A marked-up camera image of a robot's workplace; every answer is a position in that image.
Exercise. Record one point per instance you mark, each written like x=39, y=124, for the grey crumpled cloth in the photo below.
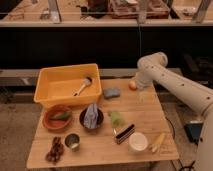
x=91, y=116

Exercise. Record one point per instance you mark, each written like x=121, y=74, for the white cup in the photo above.
x=137, y=142

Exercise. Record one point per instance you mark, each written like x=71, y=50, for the yellow plastic bin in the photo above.
x=57, y=85

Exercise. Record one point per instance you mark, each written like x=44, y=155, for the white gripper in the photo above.
x=142, y=81

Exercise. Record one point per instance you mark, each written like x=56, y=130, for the black bowl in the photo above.
x=99, y=120

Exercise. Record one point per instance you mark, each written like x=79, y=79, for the green vegetable in bowl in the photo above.
x=62, y=116

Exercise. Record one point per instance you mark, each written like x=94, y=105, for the small metal cup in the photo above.
x=72, y=141

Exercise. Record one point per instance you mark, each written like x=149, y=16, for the wooden table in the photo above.
x=98, y=148

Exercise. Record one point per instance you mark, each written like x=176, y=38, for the blue sponge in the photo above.
x=111, y=93

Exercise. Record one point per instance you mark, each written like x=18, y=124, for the red bowl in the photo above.
x=56, y=125

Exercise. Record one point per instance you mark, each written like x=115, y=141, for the blue box on floor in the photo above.
x=193, y=131

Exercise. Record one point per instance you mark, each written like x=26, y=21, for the brown dried item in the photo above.
x=56, y=151

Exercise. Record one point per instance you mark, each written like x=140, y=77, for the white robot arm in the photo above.
x=198, y=97

